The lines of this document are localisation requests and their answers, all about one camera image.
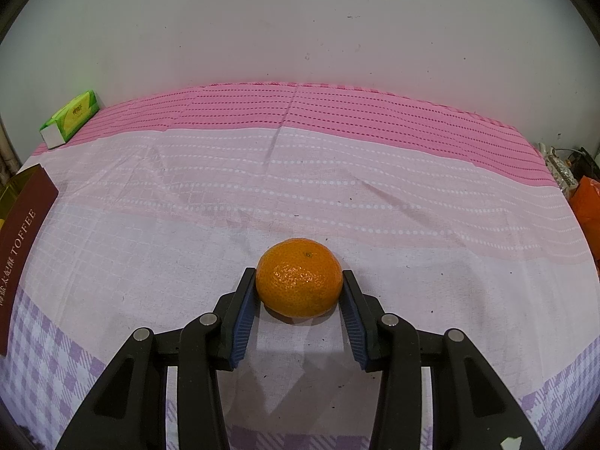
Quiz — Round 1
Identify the beige bamboo frame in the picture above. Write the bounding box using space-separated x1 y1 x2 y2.
0 119 20 183

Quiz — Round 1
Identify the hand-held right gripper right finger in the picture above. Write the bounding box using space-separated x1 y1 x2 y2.
341 269 547 450

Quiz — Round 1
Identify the green tissue box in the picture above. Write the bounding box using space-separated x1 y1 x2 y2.
39 89 101 151

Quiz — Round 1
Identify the dark red tin box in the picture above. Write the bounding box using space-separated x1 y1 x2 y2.
0 164 59 357

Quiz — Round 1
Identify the silver foil packet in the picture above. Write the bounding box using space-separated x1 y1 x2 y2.
537 143 577 193

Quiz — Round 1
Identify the deep orange mandarin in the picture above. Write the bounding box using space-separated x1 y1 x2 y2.
255 238 344 318

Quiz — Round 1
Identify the orange plastic bag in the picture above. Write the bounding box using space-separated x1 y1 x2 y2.
569 175 600 261

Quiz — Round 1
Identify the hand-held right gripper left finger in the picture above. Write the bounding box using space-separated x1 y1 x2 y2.
55 267 258 450

